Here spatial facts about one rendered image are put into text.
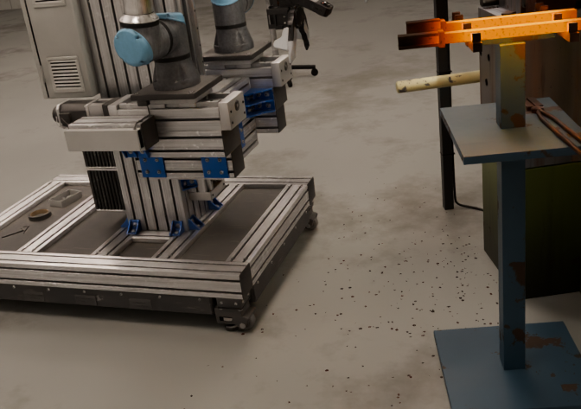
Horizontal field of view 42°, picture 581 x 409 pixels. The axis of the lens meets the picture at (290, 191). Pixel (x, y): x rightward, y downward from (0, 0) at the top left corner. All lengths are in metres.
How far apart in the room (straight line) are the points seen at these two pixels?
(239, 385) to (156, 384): 0.26
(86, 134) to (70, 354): 0.75
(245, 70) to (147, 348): 1.06
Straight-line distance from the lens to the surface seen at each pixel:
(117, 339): 2.70
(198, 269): 2.53
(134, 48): 2.26
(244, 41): 2.84
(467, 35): 1.77
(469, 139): 1.89
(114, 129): 2.42
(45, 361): 2.70
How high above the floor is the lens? 1.37
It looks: 22 degrees down
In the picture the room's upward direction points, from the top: 7 degrees counter-clockwise
